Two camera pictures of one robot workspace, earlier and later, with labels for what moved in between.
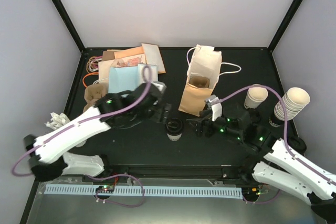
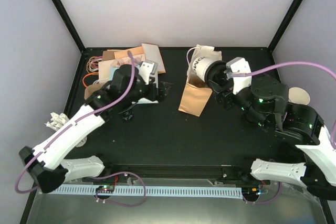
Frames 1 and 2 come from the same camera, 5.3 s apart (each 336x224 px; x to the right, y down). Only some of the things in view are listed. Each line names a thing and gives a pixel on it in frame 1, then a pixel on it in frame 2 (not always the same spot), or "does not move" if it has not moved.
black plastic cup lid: x=174 y=126 → x=214 y=72
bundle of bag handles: x=92 y=67 does not move
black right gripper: x=200 y=124 → x=229 y=104
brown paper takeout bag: x=202 y=77 does not move
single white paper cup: x=174 y=138 → x=199 y=65
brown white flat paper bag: x=153 y=56 does not move
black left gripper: x=158 y=113 → x=161 y=94
